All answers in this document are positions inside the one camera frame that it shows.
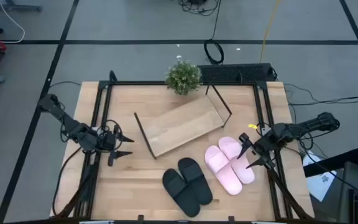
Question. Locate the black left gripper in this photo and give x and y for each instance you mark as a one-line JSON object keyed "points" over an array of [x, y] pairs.
{"points": [[109, 141]]}

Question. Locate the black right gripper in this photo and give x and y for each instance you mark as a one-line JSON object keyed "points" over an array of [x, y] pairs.
{"points": [[263, 146]]}

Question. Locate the pink slide sandal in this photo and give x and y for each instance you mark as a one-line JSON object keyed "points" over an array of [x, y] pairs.
{"points": [[238, 158], [222, 171]]}

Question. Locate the wooden shelf with black frame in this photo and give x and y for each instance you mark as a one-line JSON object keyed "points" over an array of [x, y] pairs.
{"points": [[182, 124]]}

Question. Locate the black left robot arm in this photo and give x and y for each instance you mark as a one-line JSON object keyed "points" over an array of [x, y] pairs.
{"points": [[70, 124]]}

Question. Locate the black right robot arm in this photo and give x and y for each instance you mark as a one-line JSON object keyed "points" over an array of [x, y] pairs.
{"points": [[315, 123]]}

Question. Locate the yellow tag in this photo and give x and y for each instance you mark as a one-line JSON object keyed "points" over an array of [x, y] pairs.
{"points": [[252, 126]]}

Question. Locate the white paper sheet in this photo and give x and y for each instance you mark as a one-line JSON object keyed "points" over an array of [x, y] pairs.
{"points": [[320, 183]]}

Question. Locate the green potted plant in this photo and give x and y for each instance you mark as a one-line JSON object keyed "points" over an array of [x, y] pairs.
{"points": [[183, 77]]}

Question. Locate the black metal table frame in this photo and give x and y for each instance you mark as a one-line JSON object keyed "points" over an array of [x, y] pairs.
{"points": [[141, 83]]}

